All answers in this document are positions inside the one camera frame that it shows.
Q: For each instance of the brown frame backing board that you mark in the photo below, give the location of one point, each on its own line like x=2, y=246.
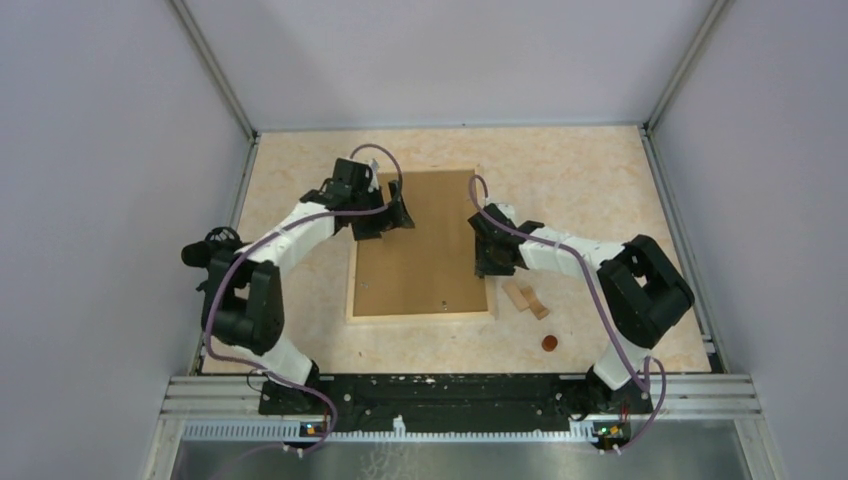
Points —
x=424, y=252

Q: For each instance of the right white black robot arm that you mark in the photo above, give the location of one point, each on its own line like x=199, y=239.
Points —
x=638, y=292

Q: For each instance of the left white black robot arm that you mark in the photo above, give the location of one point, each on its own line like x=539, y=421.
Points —
x=243, y=314

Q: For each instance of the black microphone on stand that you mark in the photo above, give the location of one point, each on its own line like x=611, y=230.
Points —
x=215, y=254

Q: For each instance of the wooden picture frame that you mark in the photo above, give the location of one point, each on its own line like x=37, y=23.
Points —
x=424, y=316

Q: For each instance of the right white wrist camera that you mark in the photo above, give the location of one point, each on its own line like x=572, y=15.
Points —
x=507, y=210

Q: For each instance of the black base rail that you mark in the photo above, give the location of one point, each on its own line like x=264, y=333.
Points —
x=454, y=403

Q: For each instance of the small brown round disc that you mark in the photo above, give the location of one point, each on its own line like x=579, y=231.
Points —
x=549, y=343

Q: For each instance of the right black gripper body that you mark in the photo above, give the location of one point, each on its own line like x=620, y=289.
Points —
x=486, y=262

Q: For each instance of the darker wooden block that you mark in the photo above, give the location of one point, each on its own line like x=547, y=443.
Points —
x=538, y=309

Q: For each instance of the light wooden block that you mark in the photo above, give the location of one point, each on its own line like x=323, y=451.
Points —
x=513, y=292

